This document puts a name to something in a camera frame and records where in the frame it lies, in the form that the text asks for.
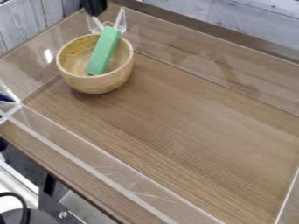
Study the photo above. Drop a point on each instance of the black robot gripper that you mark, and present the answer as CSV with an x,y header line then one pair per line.
x,y
95,7

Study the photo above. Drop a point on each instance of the green rectangular block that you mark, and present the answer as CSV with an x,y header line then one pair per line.
x,y
103,51

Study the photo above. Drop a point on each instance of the light wooden bowl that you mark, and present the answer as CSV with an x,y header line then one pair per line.
x,y
72,59

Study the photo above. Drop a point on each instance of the blue object at left edge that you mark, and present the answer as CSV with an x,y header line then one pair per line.
x,y
5,98

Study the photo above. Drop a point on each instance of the clear acrylic tray walls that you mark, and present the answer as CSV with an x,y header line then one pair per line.
x,y
191,145

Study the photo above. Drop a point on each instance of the black table leg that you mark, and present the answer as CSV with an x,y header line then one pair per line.
x,y
49,184

